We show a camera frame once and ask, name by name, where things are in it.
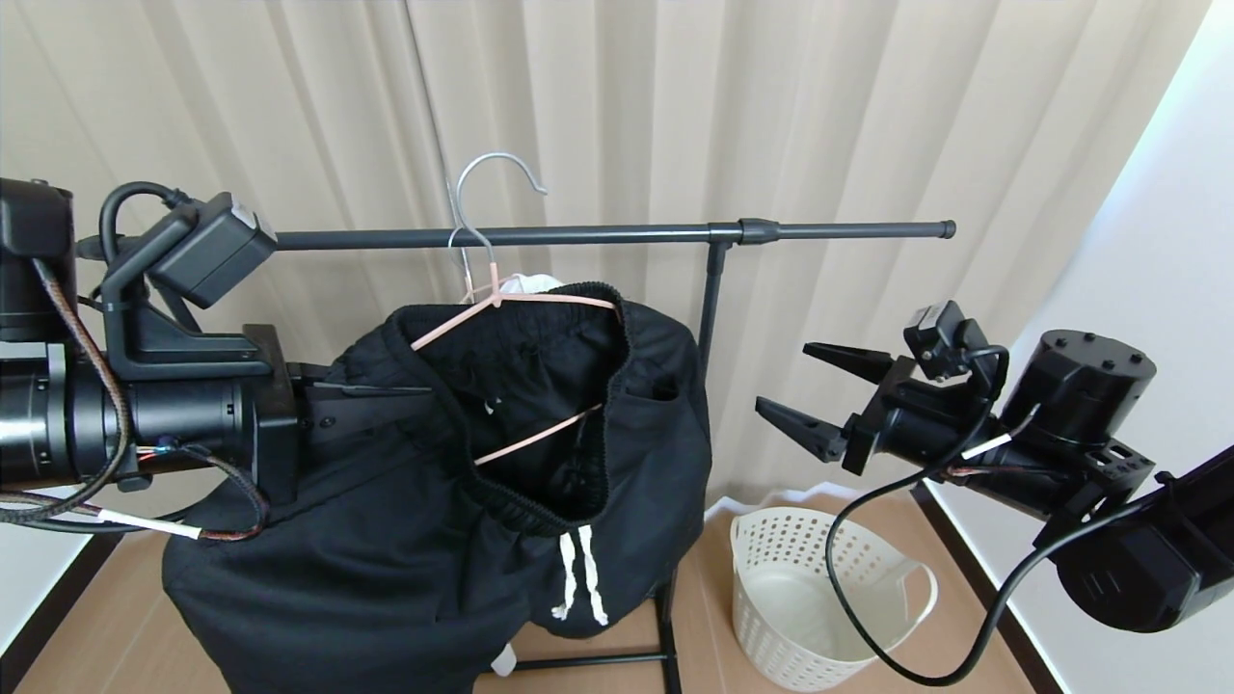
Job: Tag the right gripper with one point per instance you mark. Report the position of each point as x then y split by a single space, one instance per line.
935 429

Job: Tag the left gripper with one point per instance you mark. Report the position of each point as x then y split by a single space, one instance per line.
174 424

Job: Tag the pink clothes hanger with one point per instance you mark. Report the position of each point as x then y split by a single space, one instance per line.
451 241
559 300

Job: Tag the black garment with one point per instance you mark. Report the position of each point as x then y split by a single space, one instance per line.
386 578

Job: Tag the white printed t-shirt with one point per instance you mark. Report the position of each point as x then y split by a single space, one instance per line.
530 282

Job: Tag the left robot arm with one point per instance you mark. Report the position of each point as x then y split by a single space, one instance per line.
34 260

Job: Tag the black clothes rack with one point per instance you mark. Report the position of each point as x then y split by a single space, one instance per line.
819 231

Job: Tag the white laundry basket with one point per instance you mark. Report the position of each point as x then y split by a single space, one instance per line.
771 617

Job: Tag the beige curtain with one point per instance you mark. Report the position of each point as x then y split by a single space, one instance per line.
771 116

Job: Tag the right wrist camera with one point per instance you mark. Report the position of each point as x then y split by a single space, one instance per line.
940 337

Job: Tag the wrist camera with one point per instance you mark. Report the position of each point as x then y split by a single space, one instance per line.
940 337
212 246

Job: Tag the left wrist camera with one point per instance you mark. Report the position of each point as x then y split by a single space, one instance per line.
212 246

